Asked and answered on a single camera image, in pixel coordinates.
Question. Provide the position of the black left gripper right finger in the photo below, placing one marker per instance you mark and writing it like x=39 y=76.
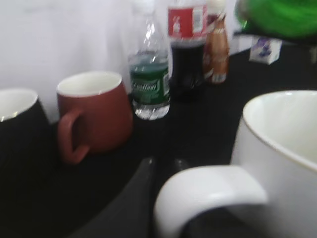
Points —
x=180 y=165

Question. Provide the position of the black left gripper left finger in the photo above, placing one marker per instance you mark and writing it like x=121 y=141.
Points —
x=128 y=215

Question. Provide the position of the white mug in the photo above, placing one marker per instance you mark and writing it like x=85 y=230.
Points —
x=271 y=180

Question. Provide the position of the cestbon water bottle green label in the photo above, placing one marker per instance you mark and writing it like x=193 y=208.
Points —
x=148 y=62

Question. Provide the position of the red mug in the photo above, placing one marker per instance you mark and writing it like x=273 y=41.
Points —
x=95 y=114

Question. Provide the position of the brown tea drink bottle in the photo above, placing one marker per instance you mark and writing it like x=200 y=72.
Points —
x=216 y=49

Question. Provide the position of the black mug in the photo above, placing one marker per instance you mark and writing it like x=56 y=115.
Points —
x=27 y=152

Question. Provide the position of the cola bottle red label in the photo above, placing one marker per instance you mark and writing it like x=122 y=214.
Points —
x=187 y=32

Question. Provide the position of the small white purple box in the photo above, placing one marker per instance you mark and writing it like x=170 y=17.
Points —
x=265 y=50

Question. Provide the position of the green soda bottle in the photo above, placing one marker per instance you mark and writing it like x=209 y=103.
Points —
x=291 y=20

